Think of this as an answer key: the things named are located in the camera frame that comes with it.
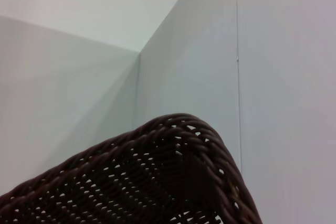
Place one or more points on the dark brown woven plastic basket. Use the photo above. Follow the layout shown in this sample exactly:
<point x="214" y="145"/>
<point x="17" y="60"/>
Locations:
<point x="118" y="182"/>

